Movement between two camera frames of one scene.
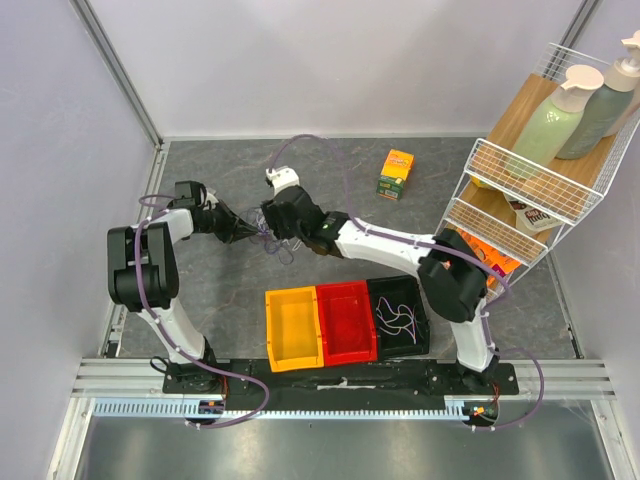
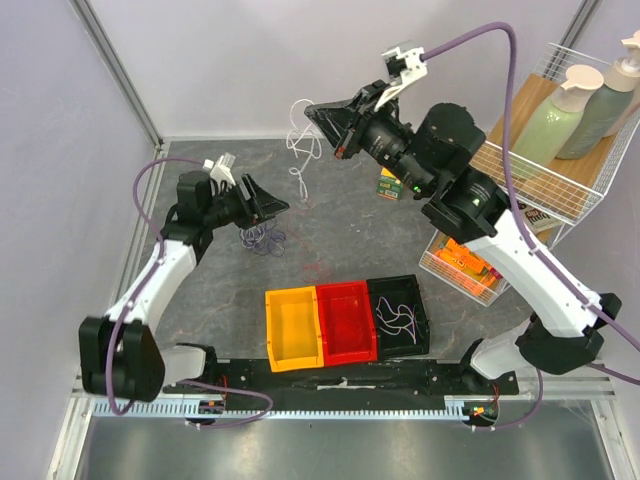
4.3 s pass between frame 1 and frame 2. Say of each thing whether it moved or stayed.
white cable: moved
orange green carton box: stayed
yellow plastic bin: stayed
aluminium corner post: stayed
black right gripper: moved
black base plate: stayed
